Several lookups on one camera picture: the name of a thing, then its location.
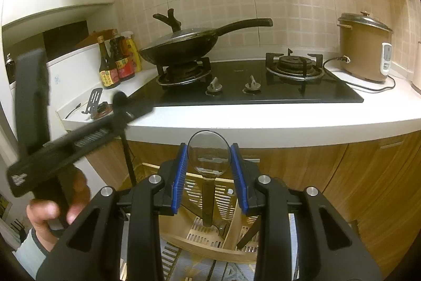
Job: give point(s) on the white countertop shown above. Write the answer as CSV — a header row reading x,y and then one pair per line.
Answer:
x,y
380,115

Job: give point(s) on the wooden cabinet doors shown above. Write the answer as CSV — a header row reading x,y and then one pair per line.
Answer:
x,y
373,183

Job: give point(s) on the yellow spray bottle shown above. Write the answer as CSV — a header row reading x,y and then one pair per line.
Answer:
x,y
132,49

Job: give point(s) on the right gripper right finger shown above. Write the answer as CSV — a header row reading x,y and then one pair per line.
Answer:
x,y
328,248

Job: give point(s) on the clear plastic spoon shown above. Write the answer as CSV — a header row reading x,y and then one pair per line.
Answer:
x,y
209,154

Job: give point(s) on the red label sauce bottle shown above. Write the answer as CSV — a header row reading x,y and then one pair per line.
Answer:
x,y
122,61

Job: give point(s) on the blue patterned rug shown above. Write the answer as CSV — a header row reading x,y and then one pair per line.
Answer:
x,y
180,264

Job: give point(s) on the finger of the left gripper pair tip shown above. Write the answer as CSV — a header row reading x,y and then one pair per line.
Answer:
x,y
127,110

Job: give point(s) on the black spoon handle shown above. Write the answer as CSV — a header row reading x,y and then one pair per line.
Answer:
x,y
129,163

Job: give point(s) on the dark soy sauce bottle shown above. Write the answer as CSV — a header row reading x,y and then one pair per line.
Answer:
x,y
107,70

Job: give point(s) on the beige slotted utensil basket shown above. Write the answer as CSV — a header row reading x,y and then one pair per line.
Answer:
x,y
185,229

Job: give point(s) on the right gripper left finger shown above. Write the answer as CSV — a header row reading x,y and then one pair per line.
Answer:
x,y
90,248

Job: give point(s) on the black wok with lid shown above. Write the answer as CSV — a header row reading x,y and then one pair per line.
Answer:
x,y
189,44

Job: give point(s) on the black glass gas stove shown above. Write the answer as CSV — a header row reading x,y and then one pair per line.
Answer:
x,y
278,78

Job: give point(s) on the brown rice cooker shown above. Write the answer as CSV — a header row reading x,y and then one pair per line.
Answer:
x,y
367,42

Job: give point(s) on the person's left hand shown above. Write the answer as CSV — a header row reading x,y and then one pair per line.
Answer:
x,y
39,212

